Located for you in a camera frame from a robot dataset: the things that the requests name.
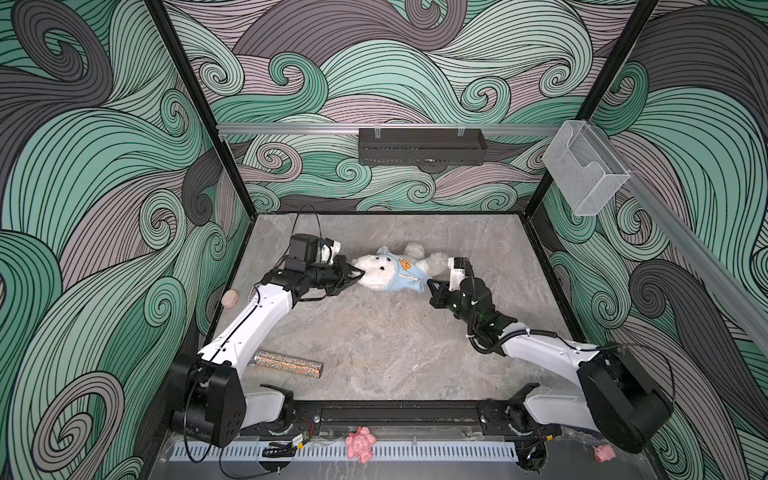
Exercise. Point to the black cage corner post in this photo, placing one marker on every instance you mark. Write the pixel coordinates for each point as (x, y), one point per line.
(617, 57)

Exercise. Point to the small pink toy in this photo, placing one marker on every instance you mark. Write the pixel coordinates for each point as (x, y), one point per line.
(604, 453)

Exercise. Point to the aluminium rail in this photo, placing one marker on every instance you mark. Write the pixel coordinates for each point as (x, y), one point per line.
(304, 128)
(658, 187)

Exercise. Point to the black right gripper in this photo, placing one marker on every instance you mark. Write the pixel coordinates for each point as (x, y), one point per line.
(440, 295)

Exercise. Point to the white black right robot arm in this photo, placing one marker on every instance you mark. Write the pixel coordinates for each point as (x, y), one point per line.
(610, 392)

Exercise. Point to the pink plush toy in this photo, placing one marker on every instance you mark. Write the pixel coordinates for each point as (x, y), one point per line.
(359, 445)

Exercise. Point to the clear acrylic wall bin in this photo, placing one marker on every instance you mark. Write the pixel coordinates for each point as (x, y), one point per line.
(585, 166)

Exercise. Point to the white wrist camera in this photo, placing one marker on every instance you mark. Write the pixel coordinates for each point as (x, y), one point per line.
(457, 267)
(312, 249)

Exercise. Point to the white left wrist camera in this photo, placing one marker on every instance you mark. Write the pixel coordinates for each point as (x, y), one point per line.
(312, 249)

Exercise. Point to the pink round wooden block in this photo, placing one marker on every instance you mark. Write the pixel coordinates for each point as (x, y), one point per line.
(230, 299)

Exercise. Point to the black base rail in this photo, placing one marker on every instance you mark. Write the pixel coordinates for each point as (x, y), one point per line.
(499, 414)

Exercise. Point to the aluminium rail back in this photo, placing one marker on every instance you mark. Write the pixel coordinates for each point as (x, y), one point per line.
(304, 128)

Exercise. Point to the glitter multicolour tube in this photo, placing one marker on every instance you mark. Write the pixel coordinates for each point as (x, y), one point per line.
(286, 363)

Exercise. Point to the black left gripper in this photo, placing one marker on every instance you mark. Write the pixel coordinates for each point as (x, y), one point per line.
(341, 280)

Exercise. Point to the black wall-mounted tray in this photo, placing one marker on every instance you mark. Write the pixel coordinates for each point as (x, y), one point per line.
(401, 147)

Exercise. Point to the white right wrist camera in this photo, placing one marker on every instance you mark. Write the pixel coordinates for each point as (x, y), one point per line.
(457, 267)

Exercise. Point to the aluminium rail right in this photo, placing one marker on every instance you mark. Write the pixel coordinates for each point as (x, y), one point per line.
(658, 187)

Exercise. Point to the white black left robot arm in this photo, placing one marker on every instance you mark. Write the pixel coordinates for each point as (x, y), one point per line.
(206, 400)

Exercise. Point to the white plush teddy bear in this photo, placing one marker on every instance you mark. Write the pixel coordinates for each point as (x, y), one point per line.
(376, 276)

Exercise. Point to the white slotted cable duct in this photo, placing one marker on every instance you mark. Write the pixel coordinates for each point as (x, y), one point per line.
(456, 451)

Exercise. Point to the light blue fleece hoodie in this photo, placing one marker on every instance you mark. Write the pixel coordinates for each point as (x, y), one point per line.
(406, 274)

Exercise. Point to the black left corner post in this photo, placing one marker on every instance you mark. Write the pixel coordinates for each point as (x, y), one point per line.
(174, 47)

